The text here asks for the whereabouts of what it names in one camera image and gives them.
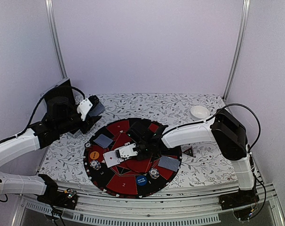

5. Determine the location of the blue card deck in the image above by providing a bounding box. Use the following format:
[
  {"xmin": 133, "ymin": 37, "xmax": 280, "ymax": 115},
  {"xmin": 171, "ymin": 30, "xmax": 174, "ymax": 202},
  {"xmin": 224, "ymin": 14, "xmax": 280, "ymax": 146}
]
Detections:
[{"xmin": 89, "ymin": 102, "xmax": 105, "ymax": 117}]

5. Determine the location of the dealt card seat five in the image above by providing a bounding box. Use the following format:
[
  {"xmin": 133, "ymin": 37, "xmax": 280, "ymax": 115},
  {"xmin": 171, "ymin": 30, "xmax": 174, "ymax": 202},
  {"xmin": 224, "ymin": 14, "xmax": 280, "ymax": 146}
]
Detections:
[{"xmin": 94, "ymin": 134, "xmax": 113, "ymax": 148}]

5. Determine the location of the dealt card seat ten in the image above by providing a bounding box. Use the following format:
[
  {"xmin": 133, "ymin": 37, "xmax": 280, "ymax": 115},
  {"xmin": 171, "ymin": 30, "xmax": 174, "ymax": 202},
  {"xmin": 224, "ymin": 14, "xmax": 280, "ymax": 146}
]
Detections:
[{"xmin": 158, "ymin": 156, "xmax": 180, "ymax": 172}]

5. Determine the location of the orange big blind button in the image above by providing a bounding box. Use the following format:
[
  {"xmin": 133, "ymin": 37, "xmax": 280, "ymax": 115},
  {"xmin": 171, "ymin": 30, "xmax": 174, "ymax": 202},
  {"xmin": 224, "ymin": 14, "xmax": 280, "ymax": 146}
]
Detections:
[{"xmin": 89, "ymin": 151, "xmax": 99, "ymax": 160}]

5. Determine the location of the blue white chip stack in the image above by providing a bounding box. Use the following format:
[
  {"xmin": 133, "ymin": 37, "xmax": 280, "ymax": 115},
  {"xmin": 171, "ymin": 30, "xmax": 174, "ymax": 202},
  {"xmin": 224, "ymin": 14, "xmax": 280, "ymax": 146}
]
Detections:
[
  {"xmin": 149, "ymin": 168, "xmax": 160, "ymax": 179},
  {"xmin": 90, "ymin": 160, "xmax": 101, "ymax": 170}
]

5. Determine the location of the ace of diamonds card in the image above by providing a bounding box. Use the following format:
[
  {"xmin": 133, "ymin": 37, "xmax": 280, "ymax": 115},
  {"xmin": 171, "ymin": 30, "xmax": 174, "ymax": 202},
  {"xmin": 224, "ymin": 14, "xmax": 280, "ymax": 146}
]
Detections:
[{"xmin": 103, "ymin": 151, "xmax": 120, "ymax": 168}]

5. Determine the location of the blue small blind button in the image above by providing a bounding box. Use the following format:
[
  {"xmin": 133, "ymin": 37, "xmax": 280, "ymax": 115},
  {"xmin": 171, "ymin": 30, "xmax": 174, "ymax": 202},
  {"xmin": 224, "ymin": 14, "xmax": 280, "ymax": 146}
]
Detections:
[{"xmin": 136, "ymin": 176, "xmax": 147, "ymax": 186}]

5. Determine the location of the black triangular card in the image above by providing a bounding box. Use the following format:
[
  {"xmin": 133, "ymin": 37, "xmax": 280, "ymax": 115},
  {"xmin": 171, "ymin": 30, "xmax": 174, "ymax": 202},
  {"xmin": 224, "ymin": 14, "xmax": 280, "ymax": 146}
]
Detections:
[{"xmin": 183, "ymin": 146, "xmax": 195, "ymax": 157}]

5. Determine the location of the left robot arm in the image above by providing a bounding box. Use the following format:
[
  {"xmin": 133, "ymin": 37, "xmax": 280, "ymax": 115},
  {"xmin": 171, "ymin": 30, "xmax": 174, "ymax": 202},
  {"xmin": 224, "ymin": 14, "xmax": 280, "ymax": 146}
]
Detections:
[{"xmin": 0, "ymin": 96, "xmax": 101, "ymax": 204}]

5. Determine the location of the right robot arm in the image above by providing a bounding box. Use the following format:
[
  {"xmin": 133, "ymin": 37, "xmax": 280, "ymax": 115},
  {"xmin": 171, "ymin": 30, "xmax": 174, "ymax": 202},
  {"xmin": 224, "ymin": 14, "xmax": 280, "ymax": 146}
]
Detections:
[{"xmin": 127, "ymin": 109, "xmax": 256, "ymax": 205}]

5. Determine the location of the aluminium poker chip case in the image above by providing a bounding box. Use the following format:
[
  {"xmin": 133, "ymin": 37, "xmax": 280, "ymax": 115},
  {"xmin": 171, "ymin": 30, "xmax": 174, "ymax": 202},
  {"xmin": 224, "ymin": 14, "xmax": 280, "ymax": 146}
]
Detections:
[{"xmin": 41, "ymin": 78, "xmax": 75, "ymax": 104}]

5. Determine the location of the round red black poker mat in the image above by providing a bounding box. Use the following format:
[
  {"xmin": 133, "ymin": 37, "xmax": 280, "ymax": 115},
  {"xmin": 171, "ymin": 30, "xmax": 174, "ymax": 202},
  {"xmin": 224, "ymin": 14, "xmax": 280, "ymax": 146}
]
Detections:
[{"xmin": 83, "ymin": 118, "xmax": 182, "ymax": 198}]

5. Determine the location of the white ceramic bowl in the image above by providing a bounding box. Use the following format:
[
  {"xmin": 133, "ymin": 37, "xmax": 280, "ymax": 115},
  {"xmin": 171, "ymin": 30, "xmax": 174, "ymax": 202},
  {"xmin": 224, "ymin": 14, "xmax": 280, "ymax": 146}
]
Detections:
[{"xmin": 190, "ymin": 105, "xmax": 210, "ymax": 121}]

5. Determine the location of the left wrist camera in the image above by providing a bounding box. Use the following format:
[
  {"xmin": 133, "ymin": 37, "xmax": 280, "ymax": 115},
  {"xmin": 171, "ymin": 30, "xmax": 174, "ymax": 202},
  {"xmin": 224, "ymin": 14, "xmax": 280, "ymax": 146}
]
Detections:
[{"xmin": 77, "ymin": 98, "xmax": 93, "ymax": 121}]

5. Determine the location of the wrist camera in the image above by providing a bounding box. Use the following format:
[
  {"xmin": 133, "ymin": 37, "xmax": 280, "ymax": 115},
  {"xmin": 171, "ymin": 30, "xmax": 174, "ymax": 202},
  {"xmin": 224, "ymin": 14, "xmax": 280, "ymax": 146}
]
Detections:
[
  {"xmin": 114, "ymin": 143, "xmax": 138, "ymax": 161},
  {"xmin": 77, "ymin": 98, "xmax": 93, "ymax": 121}
]

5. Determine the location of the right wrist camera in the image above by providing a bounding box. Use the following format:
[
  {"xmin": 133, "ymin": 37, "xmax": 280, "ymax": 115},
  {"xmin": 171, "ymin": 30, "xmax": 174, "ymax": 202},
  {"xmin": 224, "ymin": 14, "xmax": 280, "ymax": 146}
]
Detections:
[{"xmin": 114, "ymin": 143, "xmax": 138, "ymax": 161}]

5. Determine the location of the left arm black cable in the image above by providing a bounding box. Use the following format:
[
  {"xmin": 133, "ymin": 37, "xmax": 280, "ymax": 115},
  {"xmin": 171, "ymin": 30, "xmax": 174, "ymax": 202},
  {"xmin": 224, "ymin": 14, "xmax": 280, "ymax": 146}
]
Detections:
[{"xmin": 0, "ymin": 86, "xmax": 86, "ymax": 144}]

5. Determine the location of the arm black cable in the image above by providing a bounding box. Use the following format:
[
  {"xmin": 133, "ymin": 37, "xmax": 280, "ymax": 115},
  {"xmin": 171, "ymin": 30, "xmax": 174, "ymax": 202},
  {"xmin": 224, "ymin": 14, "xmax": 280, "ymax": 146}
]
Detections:
[
  {"xmin": 0, "ymin": 86, "xmax": 86, "ymax": 144},
  {"xmin": 168, "ymin": 103, "xmax": 262, "ymax": 151}
]

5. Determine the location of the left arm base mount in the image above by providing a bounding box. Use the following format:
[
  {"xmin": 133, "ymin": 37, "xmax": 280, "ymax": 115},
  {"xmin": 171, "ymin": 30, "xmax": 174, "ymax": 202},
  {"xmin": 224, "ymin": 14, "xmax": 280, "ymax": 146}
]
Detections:
[{"xmin": 37, "ymin": 186, "xmax": 78, "ymax": 210}]

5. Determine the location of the front aluminium rail frame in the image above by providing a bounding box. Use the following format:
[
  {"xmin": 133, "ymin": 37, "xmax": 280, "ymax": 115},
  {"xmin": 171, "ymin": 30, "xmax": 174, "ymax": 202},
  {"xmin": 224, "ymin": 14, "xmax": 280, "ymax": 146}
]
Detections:
[{"xmin": 11, "ymin": 181, "xmax": 285, "ymax": 226}]

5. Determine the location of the left aluminium corner post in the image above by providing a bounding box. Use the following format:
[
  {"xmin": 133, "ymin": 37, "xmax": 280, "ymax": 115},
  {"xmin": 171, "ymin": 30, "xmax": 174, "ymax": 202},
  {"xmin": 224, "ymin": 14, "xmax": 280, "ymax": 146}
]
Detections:
[{"xmin": 45, "ymin": 0, "xmax": 68, "ymax": 79}]

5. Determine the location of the aluminium corner post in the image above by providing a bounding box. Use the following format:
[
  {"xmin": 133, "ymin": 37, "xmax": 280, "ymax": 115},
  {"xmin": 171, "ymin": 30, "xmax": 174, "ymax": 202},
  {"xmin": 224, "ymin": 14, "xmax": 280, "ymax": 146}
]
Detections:
[
  {"xmin": 45, "ymin": 0, "xmax": 68, "ymax": 79},
  {"xmin": 222, "ymin": 0, "xmax": 251, "ymax": 101}
]

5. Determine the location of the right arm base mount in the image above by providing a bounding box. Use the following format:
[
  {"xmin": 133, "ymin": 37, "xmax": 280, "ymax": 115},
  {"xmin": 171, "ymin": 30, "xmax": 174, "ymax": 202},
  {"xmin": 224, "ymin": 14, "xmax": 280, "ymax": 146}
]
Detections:
[{"xmin": 219, "ymin": 188, "xmax": 260, "ymax": 210}]

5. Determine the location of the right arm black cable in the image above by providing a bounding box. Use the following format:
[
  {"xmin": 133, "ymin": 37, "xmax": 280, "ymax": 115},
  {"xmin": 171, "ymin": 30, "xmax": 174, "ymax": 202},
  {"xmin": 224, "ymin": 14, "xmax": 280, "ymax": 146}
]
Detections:
[{"xmin": 168, "ymin": 103, "xmax": 262, "ymax": 151}]

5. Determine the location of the right aluminium corner post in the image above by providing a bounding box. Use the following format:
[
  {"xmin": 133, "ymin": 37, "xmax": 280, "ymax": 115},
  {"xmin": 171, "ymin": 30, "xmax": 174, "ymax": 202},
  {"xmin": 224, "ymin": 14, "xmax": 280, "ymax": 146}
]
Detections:
[{"xmin": 222, "ymin": 0, "xmax": 251, "ymax": 101}]

